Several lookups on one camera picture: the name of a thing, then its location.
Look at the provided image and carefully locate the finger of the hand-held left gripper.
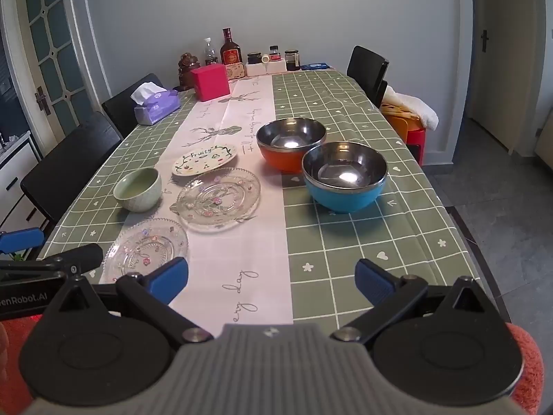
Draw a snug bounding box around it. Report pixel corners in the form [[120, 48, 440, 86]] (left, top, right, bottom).
[[38, 243, 104, 276], [0, 227, 46, 256]]

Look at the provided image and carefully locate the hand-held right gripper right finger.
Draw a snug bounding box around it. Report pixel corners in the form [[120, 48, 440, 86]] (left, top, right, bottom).
[[330, 258, 506, 345]]

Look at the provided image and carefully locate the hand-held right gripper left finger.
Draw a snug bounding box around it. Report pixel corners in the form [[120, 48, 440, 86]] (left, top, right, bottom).
[[43, 258, 215, 345]]

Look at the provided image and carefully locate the clear glass flowered plate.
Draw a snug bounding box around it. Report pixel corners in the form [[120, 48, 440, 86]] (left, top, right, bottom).
[[176, 167, 262, 232], [102, 218, 189, 284]]

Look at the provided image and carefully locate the green ceramic bowl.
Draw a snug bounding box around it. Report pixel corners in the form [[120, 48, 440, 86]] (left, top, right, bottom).
[[113, 167, 162, 213]]

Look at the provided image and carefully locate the blue steel bowl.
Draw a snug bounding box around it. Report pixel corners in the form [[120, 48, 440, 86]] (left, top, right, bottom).
[[301, 141, 388, 214]]

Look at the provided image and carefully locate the white printed plate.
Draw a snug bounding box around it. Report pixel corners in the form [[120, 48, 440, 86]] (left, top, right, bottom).
[[172, 144, 238, 177]]

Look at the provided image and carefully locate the orange steel bowl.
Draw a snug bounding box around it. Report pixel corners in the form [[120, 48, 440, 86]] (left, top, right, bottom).
[[256, 118, 328, 173]]

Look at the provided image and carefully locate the white cabinet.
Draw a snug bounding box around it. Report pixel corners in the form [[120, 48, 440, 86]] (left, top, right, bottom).
[[0, 132, 44, 234]]

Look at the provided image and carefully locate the black chair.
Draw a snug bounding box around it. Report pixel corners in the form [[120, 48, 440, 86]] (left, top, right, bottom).
[[102, 73, 166, 138], [20, 111, 124, 225], [346, 45, 390, 109]]

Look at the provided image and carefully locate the red stool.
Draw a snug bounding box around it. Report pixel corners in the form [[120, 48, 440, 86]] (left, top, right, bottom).
[[404, 129, 428, 167]]

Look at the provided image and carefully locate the orange stool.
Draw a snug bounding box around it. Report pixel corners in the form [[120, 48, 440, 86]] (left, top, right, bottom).
[[380, 112, 422, 143]]

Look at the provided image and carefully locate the person's red fleece clothing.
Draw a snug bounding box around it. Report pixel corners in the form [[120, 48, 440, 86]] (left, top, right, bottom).
[[0, 313, 545, 415]]

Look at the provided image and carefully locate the purple tissue pack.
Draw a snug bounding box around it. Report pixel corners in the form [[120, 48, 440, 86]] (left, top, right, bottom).
[[130, 82, 181, 126]]

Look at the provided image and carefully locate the white bag on chair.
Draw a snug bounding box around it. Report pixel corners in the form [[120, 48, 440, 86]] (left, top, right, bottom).
[[381, 85, 439, 131]]

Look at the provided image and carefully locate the glass paned door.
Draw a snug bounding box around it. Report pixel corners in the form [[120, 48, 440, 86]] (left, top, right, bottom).
[[0, 0, 93, 156]]

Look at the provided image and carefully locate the pink box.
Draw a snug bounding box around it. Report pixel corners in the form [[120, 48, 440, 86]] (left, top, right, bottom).
[[190, 63, 231, 102]]

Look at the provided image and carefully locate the brown figurine jar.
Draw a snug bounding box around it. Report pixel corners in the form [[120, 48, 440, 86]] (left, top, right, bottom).
[[178, 53, 201, 89]]

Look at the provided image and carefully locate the clear plastic water bottle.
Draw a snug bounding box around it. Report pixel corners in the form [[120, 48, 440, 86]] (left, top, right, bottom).
[[203, 37, 219, 66]]

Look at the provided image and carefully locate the liquor bottle with red label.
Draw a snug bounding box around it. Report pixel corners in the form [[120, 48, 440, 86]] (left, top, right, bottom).
[[220, 28, 242, 65]]

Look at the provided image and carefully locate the plain interior door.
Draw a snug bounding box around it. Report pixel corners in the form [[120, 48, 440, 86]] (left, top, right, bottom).
[[469, 0, 545, 156]]

